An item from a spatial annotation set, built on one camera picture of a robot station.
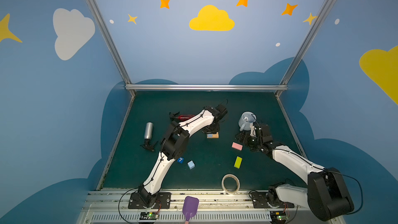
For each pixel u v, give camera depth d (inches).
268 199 28.5
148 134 37.2
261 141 26.9
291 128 42.1
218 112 31.1
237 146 36.7
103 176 33.7
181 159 33.9
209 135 37.0
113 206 29.1
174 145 22.3
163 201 28.9
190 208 28.4
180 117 40.0
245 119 41.3
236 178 31.5
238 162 34.0
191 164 33.0
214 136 37.7
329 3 29.9
